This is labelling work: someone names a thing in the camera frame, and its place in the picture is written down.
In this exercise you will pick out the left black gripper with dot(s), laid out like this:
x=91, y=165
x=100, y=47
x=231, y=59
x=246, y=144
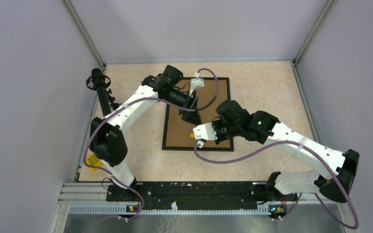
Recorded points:
x=191, y=117

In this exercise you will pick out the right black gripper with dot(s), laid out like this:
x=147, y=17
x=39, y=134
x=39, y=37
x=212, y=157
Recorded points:
x=220, y=139

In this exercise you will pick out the black picture frame brown backing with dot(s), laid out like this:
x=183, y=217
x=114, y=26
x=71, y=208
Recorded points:
x=177, y=132

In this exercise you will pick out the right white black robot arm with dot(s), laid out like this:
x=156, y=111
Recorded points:
x=333, y=171

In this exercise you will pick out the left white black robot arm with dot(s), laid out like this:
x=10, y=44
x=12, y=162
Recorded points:
x=107, y=136

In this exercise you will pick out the black microphone orange tip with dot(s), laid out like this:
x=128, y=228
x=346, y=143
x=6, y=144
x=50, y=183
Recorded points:
x=99, y=82

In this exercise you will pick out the yellow screw bit box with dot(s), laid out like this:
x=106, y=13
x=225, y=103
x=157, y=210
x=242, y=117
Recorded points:
x=93, y=161

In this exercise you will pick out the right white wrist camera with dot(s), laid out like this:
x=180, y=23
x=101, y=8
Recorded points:
x=203, y=133

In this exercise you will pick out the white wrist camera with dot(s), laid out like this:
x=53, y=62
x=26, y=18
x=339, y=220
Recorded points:
x=203, y=133
x=195, y=83

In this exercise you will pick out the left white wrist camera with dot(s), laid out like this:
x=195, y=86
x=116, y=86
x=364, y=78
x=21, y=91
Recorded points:
x=195, y=83

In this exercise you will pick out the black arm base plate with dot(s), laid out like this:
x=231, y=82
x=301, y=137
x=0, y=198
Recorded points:
x=246, y=190

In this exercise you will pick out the aluminium front rail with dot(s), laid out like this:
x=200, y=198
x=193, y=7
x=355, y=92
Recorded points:
x=97, y=191

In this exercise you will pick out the white slotted cable duct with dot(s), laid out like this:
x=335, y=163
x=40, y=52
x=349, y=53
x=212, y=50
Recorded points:
x=122, y=209

